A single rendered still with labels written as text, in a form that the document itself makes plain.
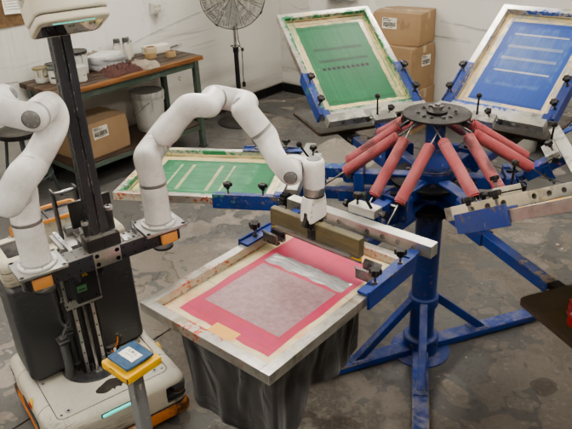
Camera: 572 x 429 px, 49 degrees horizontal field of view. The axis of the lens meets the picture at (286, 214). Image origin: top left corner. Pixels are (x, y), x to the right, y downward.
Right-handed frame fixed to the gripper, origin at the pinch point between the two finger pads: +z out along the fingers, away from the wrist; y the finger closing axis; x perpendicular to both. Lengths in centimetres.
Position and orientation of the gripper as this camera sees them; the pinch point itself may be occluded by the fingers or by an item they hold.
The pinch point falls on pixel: (314, 231)
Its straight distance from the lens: 227.6
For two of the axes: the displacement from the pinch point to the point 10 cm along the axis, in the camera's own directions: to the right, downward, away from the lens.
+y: -6.5, 3.7, -6.7
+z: 0.3, 8.9, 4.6
